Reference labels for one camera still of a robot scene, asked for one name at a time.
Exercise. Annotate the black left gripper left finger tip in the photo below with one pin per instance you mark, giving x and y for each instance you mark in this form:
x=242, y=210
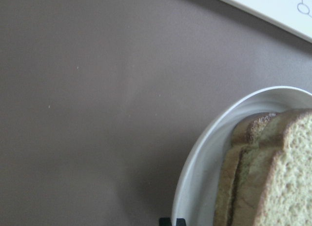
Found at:
x=165, y=221

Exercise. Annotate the black left gripper right finger tip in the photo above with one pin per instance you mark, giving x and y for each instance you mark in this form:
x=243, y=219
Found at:
x=180, y=222

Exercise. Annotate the bread slice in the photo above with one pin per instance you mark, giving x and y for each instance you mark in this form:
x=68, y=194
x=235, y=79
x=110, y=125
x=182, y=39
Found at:
x=245, y=136
x=276, y=190

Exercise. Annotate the white round plate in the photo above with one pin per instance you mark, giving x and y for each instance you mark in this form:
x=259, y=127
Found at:
x=197, y=185

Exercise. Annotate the bread slice under egg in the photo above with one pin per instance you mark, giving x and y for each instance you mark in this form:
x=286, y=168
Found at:
x=245, y=136

